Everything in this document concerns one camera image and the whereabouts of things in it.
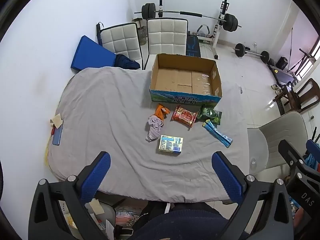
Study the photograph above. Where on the black speaker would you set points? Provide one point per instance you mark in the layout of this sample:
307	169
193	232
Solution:
282	63

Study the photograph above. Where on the clear plastic bin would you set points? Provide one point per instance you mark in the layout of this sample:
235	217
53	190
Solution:
107	212

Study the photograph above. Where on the green snack packet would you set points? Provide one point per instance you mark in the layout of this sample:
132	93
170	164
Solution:
210	113

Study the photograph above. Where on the light blue packet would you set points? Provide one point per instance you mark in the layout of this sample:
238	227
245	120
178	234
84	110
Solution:
311	161

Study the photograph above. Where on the black blue weight bench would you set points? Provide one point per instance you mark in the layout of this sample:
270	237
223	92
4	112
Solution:
193	46

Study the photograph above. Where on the dark wooden chair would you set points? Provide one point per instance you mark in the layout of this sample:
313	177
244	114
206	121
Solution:
307	97

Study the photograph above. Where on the pink printed bag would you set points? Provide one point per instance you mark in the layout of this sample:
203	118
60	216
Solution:
127	216

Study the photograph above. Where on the blue smartphone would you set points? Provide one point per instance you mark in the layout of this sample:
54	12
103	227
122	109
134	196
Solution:
57	136

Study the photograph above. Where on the window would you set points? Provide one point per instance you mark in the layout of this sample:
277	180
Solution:
311	57

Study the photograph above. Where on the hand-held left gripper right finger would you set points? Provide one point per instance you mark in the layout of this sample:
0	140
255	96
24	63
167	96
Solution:
226	175

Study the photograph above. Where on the white bench press rack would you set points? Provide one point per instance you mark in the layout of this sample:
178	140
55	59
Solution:
217	30

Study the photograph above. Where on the dark blue bag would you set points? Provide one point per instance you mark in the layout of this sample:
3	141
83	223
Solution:
125	61

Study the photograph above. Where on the black exercise stand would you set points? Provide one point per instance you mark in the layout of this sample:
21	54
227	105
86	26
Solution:
306	56

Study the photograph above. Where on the long blue green packet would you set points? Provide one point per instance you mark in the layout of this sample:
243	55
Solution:
217	133

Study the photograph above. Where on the orange snack packet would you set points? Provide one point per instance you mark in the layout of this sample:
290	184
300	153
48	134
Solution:
161	111

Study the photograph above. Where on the black treadmill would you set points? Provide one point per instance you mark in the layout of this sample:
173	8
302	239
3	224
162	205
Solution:
282	76

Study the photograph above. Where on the beige plastic chair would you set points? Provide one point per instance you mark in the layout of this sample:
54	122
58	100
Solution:
275	135

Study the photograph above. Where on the blue foam mat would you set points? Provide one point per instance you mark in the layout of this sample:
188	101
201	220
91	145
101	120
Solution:
90	55

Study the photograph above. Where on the clear plastic jug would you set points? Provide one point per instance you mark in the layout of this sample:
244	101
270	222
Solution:
142	36

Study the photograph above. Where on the white shoes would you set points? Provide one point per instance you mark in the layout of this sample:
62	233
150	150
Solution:
276	88

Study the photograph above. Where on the black blue pole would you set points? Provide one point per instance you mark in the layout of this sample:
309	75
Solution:
98	33

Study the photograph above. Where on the pale purple cloth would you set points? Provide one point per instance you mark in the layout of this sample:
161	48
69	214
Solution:
154	127

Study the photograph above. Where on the person's legs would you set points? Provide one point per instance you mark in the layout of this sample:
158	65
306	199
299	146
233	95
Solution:
187	222

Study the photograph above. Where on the cardboard box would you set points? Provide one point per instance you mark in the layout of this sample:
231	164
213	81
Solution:
182	80

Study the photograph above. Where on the red snack packet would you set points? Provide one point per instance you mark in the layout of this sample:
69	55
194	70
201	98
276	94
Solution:
183	116

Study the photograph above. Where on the small black barbell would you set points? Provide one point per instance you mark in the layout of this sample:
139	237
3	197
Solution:
240	49

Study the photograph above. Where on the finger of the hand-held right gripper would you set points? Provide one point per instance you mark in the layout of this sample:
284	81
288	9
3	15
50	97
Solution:
290	152
313	147

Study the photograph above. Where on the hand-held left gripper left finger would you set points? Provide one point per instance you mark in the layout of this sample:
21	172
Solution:
96	177

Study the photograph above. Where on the white quilted chair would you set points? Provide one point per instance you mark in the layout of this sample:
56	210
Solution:
166	36
120	40

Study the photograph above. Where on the large black barbell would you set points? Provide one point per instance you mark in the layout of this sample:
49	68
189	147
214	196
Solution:
170	12

